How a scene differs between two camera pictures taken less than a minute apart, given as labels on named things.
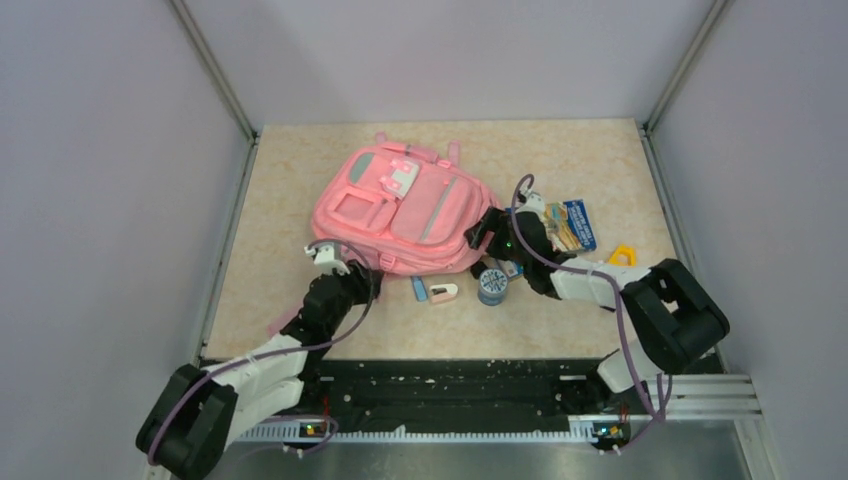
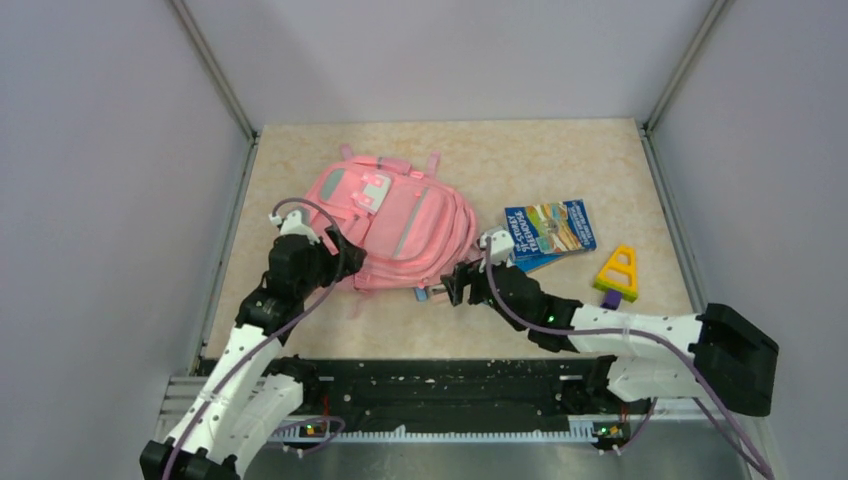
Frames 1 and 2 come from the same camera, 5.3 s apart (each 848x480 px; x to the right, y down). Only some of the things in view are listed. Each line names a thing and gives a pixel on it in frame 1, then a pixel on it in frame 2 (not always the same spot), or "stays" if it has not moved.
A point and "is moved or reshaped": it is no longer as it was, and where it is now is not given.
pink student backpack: [402, 209] is moved or reshaped
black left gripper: [366, 281] to [345, 263]
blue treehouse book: [569, 227] stays
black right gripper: [494, 219] to [464, 274]
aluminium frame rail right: [681, 248] stays
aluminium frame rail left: [216, 70] stays
